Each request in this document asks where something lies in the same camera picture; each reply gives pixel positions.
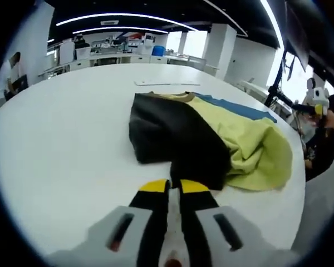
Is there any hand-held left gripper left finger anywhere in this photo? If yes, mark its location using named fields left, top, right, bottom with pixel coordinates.
left=85, top=179, right=171, bottom=267

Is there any white square pillar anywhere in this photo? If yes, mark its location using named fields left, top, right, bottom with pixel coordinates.
left=208, top=23, right=237, bottom=77
left=18, top=0, right=56, bottom=83

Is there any white side desk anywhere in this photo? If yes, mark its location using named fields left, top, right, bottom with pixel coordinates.
left=239, top=79, right=293, bottom=116

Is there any black monitor stand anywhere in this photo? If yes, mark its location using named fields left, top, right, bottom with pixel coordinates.
left=264, top=50, right=296, bottom=108

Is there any large dark screen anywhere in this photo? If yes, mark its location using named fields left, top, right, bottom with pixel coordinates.
left=284, top=0, right=310, bottom=72

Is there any straight ceiling light strip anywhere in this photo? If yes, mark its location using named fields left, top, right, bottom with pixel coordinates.
left=260, top=0, right=285, bottom=51

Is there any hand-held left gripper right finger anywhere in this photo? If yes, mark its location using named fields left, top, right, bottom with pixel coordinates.
left=179, top=179, right=264, bottom=267

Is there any curved ceiling light strip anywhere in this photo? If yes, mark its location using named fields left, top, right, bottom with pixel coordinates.
left=80, top=26, right=168, bottom=36
left=55, top=13, right=199, bottom=32

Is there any white cabinet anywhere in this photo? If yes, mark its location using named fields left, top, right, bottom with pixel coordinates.
left=58, top=41, right=75, bottom=64

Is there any yellow blue grey garment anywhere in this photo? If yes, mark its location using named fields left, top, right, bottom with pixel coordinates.
left=127, top=90, right=293, bottom=192

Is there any white workbench row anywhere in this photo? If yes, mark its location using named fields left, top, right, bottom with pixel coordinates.
left=38, top=52, right=212, bottom=77

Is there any person's right hand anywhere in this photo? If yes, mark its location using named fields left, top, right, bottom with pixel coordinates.
left=322, top=111, right=334, bottom=129

